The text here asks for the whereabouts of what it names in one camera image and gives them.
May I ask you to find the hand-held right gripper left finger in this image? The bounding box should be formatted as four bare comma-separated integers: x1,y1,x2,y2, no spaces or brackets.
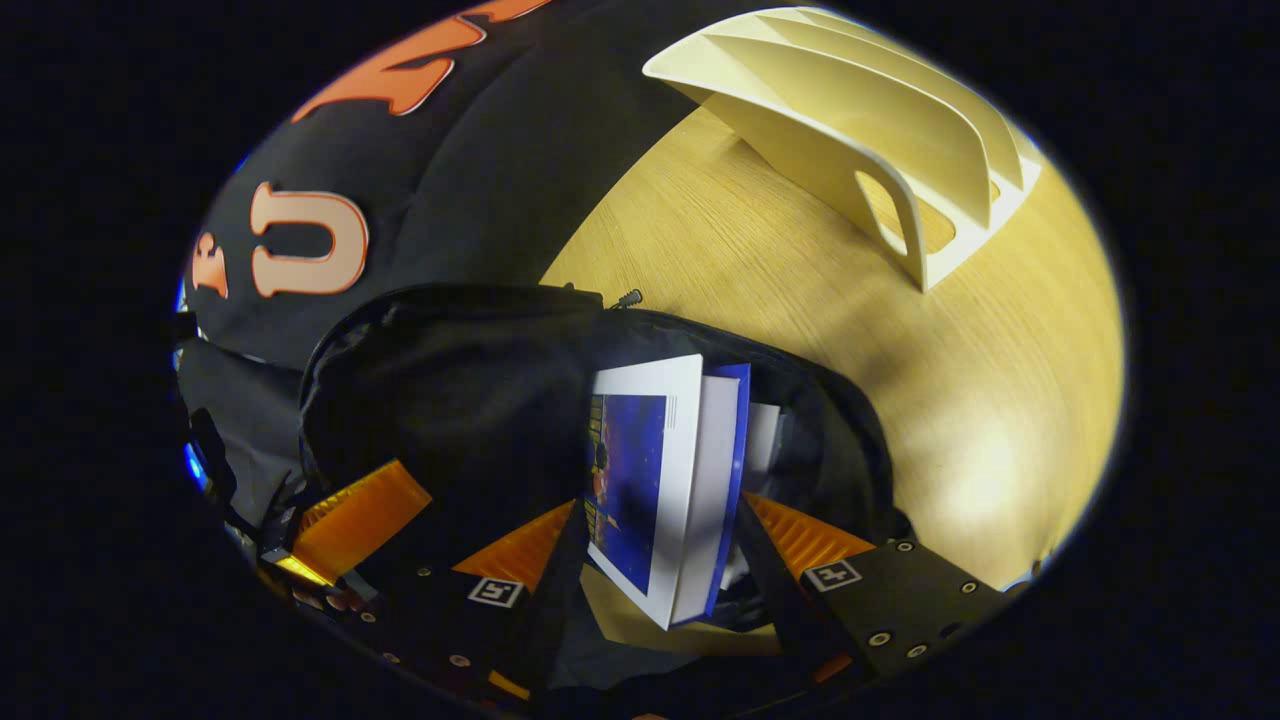
350,498,593,706

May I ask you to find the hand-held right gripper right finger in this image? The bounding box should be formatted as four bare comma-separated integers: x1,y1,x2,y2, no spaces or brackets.
733,489,1013,689

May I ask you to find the blue and white book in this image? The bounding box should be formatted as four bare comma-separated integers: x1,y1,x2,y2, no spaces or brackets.
583,353,753,632

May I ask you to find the black schoolbag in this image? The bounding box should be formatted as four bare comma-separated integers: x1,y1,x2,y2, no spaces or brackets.
298,282,919,706

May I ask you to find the white portrait cover book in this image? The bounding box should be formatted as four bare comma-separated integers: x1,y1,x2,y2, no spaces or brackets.
742,402,784,493

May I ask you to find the cream plastic bookshelf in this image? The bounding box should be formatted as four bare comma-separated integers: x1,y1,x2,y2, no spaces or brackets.
641,5,1044,294

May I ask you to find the black backdrop cloth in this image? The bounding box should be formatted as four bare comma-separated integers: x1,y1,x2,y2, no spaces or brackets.
172,335,321,531
185,0,721,376

